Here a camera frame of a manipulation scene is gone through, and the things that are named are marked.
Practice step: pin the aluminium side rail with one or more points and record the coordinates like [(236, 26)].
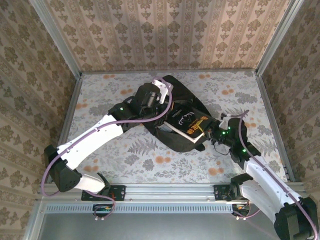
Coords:
[(72, 100), (270, 112)]

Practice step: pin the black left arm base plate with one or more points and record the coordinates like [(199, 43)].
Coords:
[(118, 192)]

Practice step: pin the aluminium front frame rail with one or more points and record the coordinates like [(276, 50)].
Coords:
[(170, 192)]

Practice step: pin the aluminium back rail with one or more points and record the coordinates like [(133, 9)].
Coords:
[(200, 71)]

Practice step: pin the aluminium frame post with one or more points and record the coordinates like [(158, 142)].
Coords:
[(58, 37), (278, 37)]

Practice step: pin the black fabric backpack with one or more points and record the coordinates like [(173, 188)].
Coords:
[(175, 142)]

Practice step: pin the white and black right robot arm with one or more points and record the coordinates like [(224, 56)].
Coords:
[(262, 175)]

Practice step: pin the black book with gold print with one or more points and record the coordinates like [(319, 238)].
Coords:
[(185, 117)]

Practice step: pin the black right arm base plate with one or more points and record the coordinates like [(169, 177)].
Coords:
[(221, 192)]

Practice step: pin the grey metal panel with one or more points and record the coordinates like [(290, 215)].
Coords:
[(162, 225)]

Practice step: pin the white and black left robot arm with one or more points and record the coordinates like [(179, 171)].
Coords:
[(95, 140)]

